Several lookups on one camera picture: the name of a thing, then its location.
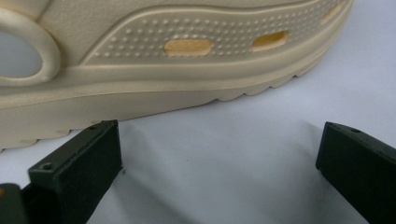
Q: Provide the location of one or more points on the beige clog shoe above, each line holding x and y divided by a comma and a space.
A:
186, 81

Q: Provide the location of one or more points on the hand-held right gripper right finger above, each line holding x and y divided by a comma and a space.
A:
361, 168

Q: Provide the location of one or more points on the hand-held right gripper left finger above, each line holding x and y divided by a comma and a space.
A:
81, 168

